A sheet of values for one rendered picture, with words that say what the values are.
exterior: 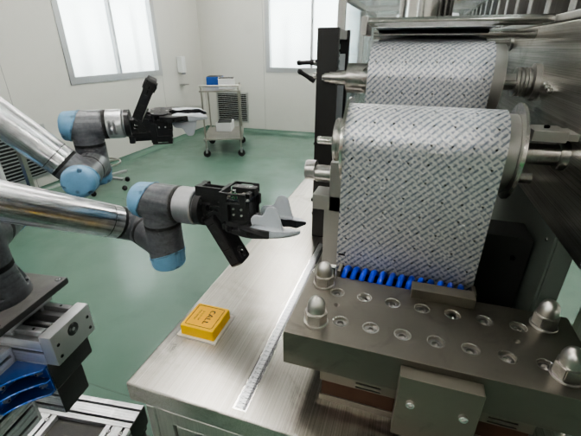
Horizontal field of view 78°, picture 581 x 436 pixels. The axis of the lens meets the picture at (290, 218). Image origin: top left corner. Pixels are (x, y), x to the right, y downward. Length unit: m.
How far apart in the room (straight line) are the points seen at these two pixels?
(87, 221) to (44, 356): 0.41
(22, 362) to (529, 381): 1.09
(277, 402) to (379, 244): 0.31
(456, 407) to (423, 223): 0.27
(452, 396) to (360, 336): 0.13
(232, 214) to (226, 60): 6.28
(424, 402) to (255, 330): 0.34
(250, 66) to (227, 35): 0.61
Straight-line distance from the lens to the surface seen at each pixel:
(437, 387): 0.53
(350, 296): 0.61
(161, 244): 0.80
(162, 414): 0.71
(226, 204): 0.67
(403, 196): 0.61
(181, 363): 0.71
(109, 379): 2.03
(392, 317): 0.59
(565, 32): 0.83
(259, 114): 6.74
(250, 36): 6.70
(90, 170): 0.96
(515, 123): 0.63
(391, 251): 0.66
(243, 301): 0.81
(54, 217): 0.83
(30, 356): 1.16
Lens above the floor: 1.40
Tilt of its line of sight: 25 degrees down
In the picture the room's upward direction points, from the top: straight up
